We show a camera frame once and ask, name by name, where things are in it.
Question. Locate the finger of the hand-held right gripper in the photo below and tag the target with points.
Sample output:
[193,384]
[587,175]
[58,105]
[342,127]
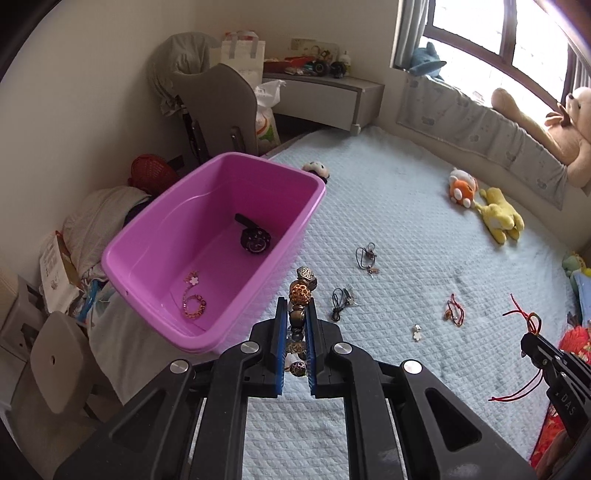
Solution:
[538,344]
[538,362]

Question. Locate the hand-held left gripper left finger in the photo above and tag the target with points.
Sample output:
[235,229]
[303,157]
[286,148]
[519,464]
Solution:
[279,346]

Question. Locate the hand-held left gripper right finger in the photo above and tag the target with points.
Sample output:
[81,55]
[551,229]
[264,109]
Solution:
[313,350]

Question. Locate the black wristwatch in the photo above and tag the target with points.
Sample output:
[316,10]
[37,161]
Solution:
[253,238]

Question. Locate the purple plastic tub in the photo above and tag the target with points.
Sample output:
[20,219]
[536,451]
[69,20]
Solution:
[184,230]

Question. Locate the red floral cloth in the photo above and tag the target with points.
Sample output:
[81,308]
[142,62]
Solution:
[572,344]

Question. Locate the blue printed pillow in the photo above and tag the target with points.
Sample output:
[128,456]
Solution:
[582,284]

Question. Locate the green plush toy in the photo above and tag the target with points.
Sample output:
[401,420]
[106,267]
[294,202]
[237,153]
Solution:
[575,265]

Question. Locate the white flower charm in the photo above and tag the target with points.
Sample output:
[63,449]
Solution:
[418,333]

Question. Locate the light blue quilted blanket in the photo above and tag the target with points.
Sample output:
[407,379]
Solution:
[415,277]

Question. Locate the yellow plush toy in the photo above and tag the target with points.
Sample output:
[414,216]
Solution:
[501,214]

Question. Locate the orange and white plush toy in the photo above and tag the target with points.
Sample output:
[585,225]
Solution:
[463,187]

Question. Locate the black and white plush toy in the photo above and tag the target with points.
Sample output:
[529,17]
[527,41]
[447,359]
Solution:
[317,170]

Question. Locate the large brown teddy bear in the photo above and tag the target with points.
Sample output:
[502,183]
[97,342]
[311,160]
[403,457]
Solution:
[554,134]

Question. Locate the red woven basket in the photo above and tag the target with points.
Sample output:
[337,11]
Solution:
[150,173]

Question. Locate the grey padded bed bumper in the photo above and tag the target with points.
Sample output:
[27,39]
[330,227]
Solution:
[480,129]

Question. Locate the white plastic bag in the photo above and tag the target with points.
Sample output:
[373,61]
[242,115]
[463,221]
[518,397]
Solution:
[268,117]

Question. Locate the grey round stool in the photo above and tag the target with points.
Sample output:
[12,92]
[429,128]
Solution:
[51,360]

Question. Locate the cardboard box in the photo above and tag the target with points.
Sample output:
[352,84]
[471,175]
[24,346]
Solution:
[55,272]

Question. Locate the grey chair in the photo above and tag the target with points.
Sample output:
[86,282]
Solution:
[221,110]

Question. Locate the grey desk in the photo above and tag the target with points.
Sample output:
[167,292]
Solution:
[328,99]

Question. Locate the white plastic rack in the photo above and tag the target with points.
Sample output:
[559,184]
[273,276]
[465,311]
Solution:
[18,318]

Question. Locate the white paper bag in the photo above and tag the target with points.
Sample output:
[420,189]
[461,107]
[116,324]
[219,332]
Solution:
[242,53]

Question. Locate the printed picture card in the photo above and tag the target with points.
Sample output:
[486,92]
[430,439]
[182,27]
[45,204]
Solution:
[314,46]

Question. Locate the grey cloth on chair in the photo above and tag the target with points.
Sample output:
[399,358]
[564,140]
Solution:
[180,60]

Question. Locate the blue plush toy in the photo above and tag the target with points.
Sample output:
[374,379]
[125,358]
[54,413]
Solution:
[427,60]

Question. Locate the grey curtain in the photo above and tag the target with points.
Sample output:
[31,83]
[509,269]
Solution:
[411,32]

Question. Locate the dark window frame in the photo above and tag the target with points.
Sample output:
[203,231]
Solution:
[508,39]

